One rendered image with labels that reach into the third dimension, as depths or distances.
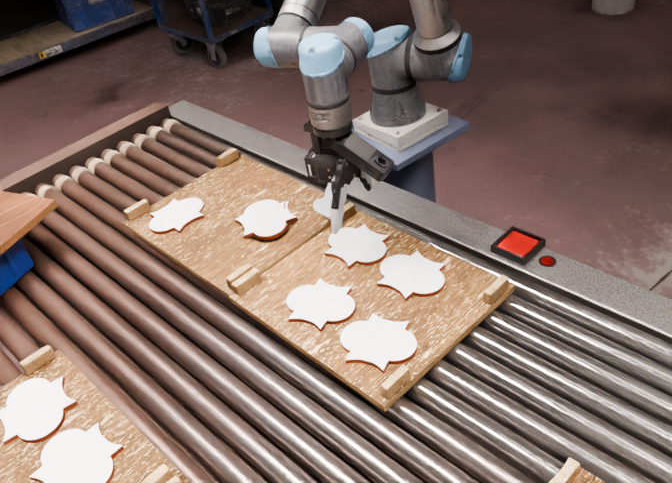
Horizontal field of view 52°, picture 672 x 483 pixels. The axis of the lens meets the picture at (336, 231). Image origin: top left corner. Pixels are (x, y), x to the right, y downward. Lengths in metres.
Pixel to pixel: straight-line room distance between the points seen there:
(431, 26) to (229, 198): 0.61
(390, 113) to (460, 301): 0.71
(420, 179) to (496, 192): 1.25
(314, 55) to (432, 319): 0.49
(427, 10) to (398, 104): 0.29
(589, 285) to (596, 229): 1.63
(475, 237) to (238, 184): 0.59
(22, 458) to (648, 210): 2.51
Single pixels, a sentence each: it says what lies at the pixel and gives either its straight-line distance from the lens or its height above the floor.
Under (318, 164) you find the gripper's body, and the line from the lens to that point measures 1.27.
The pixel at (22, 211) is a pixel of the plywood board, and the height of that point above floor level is 1.04.
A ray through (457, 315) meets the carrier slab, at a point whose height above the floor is 0.94.
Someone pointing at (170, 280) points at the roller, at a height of 0.92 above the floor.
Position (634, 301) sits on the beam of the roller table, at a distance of 1.32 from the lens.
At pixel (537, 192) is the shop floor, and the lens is 3.15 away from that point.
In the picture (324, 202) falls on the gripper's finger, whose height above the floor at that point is 1.08.
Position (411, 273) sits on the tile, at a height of 0.95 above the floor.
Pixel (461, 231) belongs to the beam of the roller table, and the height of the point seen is 0.92.
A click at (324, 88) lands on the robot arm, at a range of 1.18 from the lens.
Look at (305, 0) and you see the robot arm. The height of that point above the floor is 1.38.
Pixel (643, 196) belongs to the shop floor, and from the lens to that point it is 3.17.
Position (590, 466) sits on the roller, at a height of 0.91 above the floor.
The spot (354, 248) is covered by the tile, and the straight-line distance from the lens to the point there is 1.38.
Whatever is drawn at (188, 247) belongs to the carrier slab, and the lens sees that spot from 1.52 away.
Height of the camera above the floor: 1.81
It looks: 37 degrees down
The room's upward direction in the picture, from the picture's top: 10 degrees counter-clockwise
